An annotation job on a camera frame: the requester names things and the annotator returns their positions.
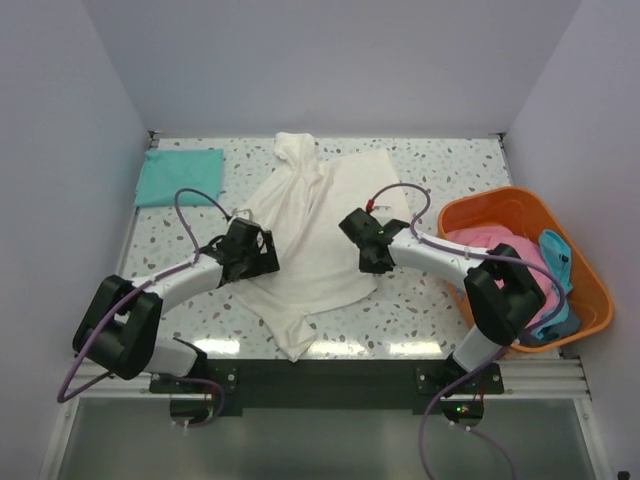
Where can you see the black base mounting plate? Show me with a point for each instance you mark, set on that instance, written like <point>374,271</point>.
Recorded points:
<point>307,384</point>

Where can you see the orange plastic basket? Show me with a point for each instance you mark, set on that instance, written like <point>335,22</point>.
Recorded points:
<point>578,303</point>

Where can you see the grey blue garment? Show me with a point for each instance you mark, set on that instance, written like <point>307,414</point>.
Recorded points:
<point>552,333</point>

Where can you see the white coca-cola t-shirt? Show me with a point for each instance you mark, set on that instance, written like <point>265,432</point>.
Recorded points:
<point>302,204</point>

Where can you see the light blue t-shirt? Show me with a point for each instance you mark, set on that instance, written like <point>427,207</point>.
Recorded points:
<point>557,256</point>

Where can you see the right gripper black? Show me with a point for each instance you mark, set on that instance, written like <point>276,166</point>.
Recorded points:
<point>364,266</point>

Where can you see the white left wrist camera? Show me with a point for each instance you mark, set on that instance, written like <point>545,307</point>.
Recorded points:
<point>244,216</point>

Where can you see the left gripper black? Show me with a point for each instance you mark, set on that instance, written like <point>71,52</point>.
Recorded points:
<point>264,261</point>

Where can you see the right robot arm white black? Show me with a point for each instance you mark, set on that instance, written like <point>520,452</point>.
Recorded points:
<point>502,293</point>

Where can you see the folded teal t-shirt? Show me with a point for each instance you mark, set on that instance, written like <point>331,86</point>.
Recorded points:
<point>164,172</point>

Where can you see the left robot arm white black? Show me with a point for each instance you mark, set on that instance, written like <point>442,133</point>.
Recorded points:
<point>119,331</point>

